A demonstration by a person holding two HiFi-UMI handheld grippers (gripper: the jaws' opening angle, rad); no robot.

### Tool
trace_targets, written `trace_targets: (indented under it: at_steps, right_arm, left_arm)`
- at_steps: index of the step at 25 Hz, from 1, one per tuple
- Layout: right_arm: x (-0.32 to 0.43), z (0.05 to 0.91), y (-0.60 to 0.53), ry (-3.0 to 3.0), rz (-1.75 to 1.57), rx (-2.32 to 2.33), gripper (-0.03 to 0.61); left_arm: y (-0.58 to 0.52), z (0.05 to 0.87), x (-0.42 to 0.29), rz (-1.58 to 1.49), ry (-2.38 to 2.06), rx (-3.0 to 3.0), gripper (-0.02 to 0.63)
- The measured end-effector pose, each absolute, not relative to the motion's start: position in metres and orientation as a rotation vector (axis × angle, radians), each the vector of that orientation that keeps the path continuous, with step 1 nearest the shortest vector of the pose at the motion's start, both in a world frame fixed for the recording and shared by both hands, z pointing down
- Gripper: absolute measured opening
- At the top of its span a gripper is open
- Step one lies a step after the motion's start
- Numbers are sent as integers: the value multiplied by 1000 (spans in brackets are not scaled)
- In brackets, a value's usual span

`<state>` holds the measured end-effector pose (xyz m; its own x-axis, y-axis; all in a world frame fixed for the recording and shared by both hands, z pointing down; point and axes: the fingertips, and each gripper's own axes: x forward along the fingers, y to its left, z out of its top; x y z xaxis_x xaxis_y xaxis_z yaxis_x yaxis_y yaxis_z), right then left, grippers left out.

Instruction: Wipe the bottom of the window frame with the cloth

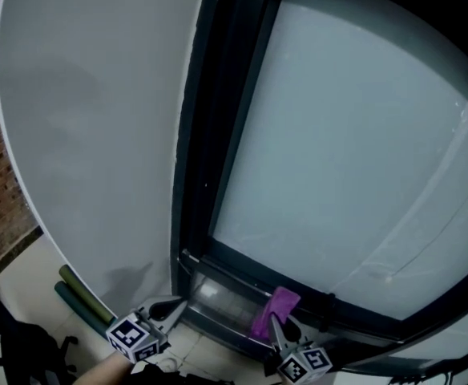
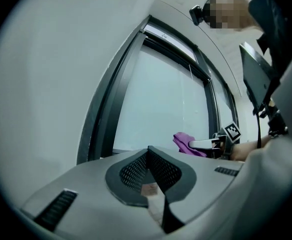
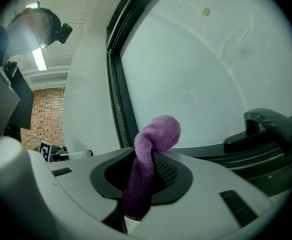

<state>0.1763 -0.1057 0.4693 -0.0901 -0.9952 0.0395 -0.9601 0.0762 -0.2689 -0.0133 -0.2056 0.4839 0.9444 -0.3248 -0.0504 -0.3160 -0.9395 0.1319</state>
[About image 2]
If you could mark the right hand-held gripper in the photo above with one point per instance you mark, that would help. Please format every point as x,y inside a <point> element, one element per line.
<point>232,132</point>

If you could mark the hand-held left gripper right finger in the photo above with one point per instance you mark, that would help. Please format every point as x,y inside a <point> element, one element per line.
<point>206,179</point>

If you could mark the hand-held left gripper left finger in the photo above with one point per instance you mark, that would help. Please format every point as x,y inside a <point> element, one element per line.
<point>86,184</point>

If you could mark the purple cloth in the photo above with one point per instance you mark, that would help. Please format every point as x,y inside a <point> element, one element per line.
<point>183,140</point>

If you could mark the person's right forearm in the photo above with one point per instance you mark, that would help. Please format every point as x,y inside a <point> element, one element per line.
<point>243,151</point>

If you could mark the frosted window pane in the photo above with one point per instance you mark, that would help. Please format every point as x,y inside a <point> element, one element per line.
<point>161,104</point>
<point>223,101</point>

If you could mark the black mounting clamp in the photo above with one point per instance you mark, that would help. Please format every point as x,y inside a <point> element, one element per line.
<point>277,124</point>

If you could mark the black-framed glass window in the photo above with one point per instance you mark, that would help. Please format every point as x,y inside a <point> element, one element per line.
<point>103,109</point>

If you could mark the black flat chest box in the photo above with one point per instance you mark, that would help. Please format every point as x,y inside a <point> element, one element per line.
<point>256,76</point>

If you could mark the narrow transom window pane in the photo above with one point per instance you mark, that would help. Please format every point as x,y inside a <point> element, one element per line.
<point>171,41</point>

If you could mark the person's head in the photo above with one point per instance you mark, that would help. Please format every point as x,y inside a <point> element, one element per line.
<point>226,9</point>

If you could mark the person's black clothing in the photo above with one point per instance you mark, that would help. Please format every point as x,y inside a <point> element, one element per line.
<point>268,14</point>

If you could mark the black head-mounted camera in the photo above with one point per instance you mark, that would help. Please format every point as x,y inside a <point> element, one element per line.
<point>197,15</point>

